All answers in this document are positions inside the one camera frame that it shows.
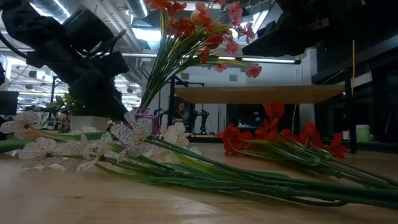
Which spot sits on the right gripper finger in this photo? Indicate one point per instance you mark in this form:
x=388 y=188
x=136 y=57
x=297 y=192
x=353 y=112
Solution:
x=273 y=46

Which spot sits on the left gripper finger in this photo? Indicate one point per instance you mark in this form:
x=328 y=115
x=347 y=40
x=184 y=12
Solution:
x=99 y=102

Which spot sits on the pink artificial flower bunch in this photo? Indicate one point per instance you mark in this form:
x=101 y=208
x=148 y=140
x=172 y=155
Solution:
x=253 y=71

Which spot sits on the white veined flower bunch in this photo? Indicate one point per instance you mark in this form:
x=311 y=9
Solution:
x=136 y=130

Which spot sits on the purple ribbed glass vase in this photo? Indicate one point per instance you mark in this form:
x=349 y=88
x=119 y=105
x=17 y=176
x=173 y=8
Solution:
x=152 y=121

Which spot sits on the orange artificial flower bunch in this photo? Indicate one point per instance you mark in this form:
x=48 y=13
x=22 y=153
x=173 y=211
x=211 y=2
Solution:
x=183 y=28

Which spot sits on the red artificial flower bunch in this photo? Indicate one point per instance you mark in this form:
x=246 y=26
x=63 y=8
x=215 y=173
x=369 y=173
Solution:
x=236 y=138

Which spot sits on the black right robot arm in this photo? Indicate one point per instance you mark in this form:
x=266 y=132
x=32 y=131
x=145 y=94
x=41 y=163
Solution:
x=382 y=18

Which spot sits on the black background robot arm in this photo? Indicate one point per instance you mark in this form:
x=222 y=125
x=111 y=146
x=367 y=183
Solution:
x=161 y=116
x=203 y=119

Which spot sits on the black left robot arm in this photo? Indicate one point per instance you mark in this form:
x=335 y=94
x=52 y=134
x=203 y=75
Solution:
x=25 y=25

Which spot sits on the long ceiling light fixture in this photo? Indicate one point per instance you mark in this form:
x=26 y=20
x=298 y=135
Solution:
x=267 y=60

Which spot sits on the green plant in white pot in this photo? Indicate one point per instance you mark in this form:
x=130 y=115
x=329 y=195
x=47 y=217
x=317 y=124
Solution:
x=88 y=123

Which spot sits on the person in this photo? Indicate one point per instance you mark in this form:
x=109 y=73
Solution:
x=181 y=113

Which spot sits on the white veined flower stem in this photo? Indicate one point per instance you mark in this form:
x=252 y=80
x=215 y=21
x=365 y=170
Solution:
x=18 y=124

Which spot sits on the black monitor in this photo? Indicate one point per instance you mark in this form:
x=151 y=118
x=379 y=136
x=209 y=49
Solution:
x=7 y=102

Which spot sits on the pale green container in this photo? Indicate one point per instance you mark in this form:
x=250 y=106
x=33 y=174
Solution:
x=362 y=132

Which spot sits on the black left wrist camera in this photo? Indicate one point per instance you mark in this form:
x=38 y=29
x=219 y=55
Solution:
x=87 y=28

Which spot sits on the wooden shelf with black frame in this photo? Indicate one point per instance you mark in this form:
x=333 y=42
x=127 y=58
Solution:
x=258 y=93

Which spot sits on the black table frame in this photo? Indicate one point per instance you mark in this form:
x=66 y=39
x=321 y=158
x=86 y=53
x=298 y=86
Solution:
x=202 y=139

